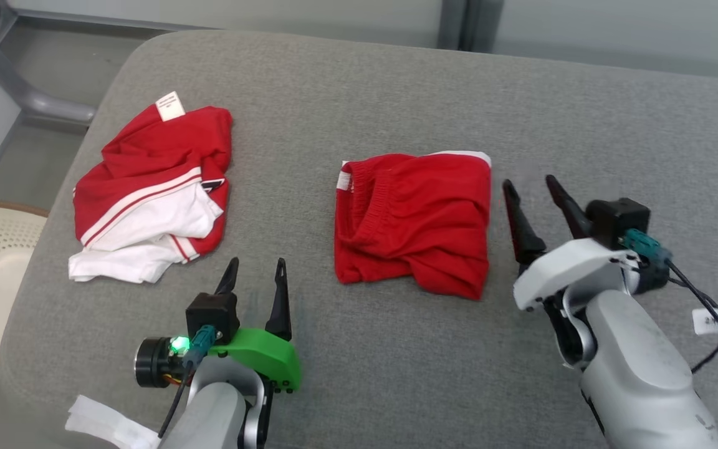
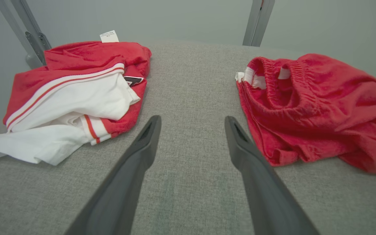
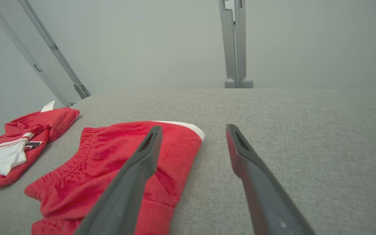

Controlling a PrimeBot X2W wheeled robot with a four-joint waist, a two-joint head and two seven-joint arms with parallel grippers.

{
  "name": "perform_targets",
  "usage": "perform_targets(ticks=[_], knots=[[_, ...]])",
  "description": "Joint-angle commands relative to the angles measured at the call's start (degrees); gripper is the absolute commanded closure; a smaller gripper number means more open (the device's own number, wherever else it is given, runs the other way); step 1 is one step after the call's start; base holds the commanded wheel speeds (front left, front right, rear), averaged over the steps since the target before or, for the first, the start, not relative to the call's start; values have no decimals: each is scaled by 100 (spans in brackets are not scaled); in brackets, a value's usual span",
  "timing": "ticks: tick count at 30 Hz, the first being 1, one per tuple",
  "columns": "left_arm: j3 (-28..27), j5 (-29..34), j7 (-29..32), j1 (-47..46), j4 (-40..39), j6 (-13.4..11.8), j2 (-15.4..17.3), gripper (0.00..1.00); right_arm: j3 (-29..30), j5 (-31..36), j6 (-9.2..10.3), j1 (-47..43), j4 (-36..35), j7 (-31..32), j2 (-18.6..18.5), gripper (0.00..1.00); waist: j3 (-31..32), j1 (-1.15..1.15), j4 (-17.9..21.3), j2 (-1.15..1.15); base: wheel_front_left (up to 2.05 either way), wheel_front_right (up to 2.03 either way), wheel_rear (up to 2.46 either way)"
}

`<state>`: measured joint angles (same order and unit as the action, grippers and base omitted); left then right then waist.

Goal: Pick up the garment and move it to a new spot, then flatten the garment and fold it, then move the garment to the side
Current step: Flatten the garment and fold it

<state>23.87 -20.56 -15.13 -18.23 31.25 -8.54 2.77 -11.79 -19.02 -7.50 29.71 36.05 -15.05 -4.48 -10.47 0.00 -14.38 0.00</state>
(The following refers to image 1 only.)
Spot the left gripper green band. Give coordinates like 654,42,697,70
134,257,303,394

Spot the left camera cable teal connector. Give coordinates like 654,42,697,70
157,324,219,438

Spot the white printed cable tag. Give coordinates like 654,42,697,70
692,307,718,344

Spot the grey bent tube metal frame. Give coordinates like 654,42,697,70
0,0,97,125

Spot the red shorts white trim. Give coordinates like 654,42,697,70
333,150,492,301

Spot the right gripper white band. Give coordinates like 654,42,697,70
502,174,671,312

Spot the right camera cable teal connector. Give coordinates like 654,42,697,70
621,228,718,449

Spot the red and white jersey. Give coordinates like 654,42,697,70
68,90,234,284

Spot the grey fabric sofa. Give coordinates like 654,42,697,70
0,28,718,449

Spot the grey straight metal post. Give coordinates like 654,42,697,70
439,0,504,52

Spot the white crumpled tape label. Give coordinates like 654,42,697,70
65,394,161,449

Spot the camera cable teal connector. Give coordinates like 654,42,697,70
621,228,718,449
157,324,219,438

